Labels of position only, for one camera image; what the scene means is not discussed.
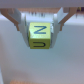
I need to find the yellow block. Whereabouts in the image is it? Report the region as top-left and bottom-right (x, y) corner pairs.
(27, 21), (55, 51)

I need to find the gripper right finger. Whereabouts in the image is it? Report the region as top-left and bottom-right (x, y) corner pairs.
(49, 7), (74, 42)

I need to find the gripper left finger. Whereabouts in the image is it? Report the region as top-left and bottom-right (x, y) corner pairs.
(0, 7), (31, 47)

